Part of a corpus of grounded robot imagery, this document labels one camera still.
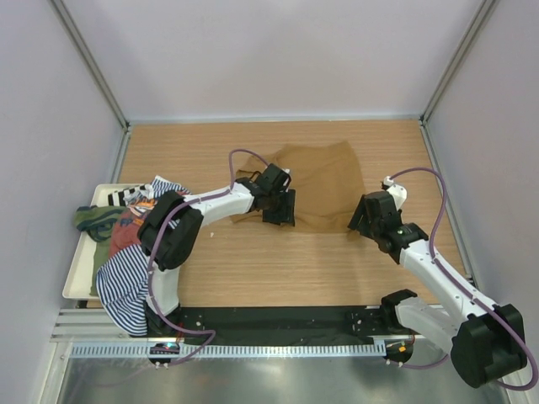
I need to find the blue white striped top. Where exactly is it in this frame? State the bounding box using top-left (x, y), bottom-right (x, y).
top-left (96, 176), bottom-right (190, 337)

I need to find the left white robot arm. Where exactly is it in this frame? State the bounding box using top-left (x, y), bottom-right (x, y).
top-left (137, 163), bottom-right (296, 337)

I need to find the aluminium front rail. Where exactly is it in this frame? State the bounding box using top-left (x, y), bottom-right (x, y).
top-left (50, 308), bottom-right (147, 343)

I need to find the left aluminium frame post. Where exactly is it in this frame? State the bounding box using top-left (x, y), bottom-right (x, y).
top-left (49, 0), bottom-right (130, 132)

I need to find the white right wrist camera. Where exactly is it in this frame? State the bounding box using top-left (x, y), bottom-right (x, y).
top-left (382, 176), bottom-right (408, 210)

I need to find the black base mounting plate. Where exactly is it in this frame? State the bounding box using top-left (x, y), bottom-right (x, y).
top-left (168, 306), bottom-right (416, 363)

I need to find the aluminium frame post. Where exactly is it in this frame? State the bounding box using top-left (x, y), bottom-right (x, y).
top-left (419, 0), bottom-right (499, 126)
top-left (49, 0), bottom-right (130, 132)

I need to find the black white striped top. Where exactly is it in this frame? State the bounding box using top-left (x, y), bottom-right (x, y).
top-left (107, 183), bottom-right (153, 207)

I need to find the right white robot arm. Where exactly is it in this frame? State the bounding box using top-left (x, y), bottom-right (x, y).
top-left (349, 185), bottom-right (528, 388)

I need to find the olive green tank top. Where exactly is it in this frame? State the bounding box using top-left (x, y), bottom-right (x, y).
top-left (73, 205), bottom-right (125, 297)

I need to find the white plastic tray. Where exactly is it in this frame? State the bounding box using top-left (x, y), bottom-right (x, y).
top-left (62, 183), bottom-right (136, 300)

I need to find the red graphic tank top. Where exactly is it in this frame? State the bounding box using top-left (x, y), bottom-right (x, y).
top-left (109, 198), bottom-right (157, 258)

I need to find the tan brown tank top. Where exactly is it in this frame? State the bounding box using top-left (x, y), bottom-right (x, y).
top-left (229, 141), bottom-right (366, 237)

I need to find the slotted grey cable duct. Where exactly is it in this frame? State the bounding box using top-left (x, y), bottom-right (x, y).
top-left (70, 342), bottom-right (386, 360)

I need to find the right aluminium frame post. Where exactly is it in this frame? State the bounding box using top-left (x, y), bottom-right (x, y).
top-left (419, 0), bottom-right (499, 126)

